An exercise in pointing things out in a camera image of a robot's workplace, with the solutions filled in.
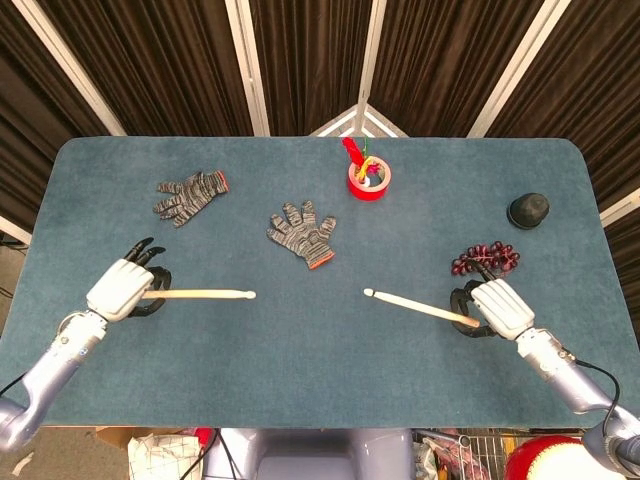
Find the cardboard box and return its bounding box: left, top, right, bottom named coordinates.
left=94, top=426, right=194, bottom=451

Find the purple grape bunch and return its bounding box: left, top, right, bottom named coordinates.
left=451, top=241, right=522, bottom=279

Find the white partition frame post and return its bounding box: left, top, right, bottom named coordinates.
left=9, top=0, right=127, bottom=137
left=308, top=0, right=402, bottom=139
left=223, top=0, right=272, bottom=138
left=466, top=0, right=559, bottom=139

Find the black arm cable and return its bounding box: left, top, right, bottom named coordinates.
left=0, top=372, right=27, bottom=397
left=574, top=358, right=625, bottom=441

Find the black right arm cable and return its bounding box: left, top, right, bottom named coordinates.
left=574, top=358, right=625, bottom=441

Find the red and white ball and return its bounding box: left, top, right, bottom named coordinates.
left=504, top=434, right=626, bottom=480

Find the black dome-shaped object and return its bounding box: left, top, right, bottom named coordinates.
left=506, top=191, right=551, bottom=231

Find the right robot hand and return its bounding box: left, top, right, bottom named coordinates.
left=449, top=259, right=536, bottom=342

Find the white checked cloth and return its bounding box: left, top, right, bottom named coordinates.
left=127, top=433, right=204, bottom=480

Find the grey striped knit glove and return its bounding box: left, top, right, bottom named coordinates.
left=152, top=170, right=230, bottom=229
left=266, top=200, right=337, bottom=272

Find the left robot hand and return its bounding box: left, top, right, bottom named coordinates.
left=85, top=237, right=173, bottom=324

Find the cream wooden drumstick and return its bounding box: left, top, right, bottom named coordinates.
left=363, top=287, right=481, bottom=329
left=142, top=289, right=257, bottom=302

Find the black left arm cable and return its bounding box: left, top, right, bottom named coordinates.
left=0, top=372, right=27, bottom=397

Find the wire basket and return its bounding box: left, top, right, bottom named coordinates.
left=414, top=428, right=516, bottom=480

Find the blue felt table mat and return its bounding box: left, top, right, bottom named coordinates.
left=0, top=135, right=627, bottom=430

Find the red cup with items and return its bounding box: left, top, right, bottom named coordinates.
left=347, top=154, right=393, bottom=202

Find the red feather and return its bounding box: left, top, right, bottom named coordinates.
left=341, top=137, right=365, bottom=165

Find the lavender robot torso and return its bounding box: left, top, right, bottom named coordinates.
left=204, top=427, right=416, bottom=480

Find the white paper scrap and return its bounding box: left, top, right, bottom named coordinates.
left=11, top=451, right=36, bottom=476

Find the brown curtain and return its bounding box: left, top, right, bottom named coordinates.
left=0, top=0, right=640, bottom=246

